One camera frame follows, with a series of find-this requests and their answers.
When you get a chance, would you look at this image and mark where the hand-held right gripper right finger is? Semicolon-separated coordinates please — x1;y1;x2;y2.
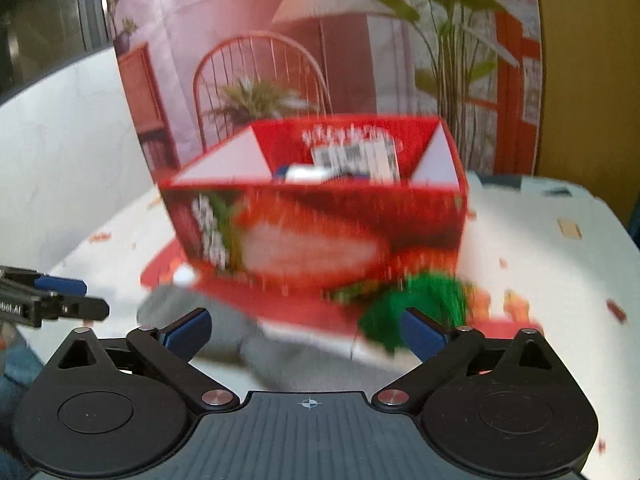
372;307;566;415

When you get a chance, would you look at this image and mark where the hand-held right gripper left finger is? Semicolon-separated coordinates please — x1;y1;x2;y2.
47;307;241;415

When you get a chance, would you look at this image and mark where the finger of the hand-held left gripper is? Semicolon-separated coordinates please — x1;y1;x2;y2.
39;295;110;322
32;274;88;295

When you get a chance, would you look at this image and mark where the green fluffy cloth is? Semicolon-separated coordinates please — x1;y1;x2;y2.
357;270;468;356

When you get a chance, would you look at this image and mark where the grey cloth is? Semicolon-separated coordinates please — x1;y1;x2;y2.
137;282;396;393

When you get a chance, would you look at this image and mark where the red cardboard box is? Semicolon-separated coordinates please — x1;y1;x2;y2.
157;114;468;306

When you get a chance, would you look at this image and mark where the person's blue jeans leg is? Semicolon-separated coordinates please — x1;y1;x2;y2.
0;330;56;463

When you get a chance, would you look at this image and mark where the white printed table cover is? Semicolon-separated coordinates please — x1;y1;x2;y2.
30;170;640;480

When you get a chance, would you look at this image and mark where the white blue cloth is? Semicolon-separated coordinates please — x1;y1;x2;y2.
272;162;371;184

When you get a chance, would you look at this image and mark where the dark window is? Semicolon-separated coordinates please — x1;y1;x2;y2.
0;0;108;106

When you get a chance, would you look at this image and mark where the yellow wooden board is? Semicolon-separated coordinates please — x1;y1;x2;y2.
530;0;640;226

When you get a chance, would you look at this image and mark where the printed room backdrop poster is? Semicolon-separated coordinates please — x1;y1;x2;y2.
102;0;543;176

